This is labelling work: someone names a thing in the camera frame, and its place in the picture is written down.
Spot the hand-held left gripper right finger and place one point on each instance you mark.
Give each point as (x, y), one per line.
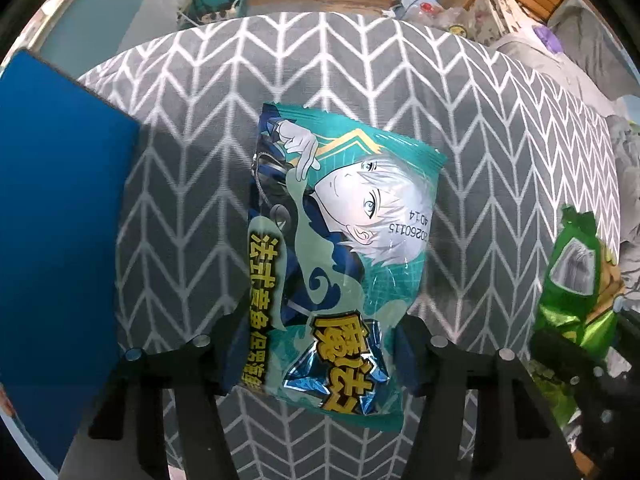
(410, 357)

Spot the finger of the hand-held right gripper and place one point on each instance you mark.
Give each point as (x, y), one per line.
(557, 356)
(627, 310)

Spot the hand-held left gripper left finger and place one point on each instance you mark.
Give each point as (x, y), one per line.
(227, 360)

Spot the green snack bag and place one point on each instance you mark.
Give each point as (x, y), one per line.
(570, 310)

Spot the teal cartoon-figure snack bag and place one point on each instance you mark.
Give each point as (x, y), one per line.
(350, 240)

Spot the blue board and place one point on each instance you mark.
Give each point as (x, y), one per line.
(60, 210)

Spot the grey chevron cloth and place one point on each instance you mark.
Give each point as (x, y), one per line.
(475, 160)

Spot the grey clothing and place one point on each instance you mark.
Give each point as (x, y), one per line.
(585, 45)

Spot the purple item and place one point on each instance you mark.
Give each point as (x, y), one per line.
(547, 40)

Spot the clear plastic bag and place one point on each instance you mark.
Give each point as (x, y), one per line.
(435, 10)

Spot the power strip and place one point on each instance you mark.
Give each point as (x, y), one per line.
(220, 9)

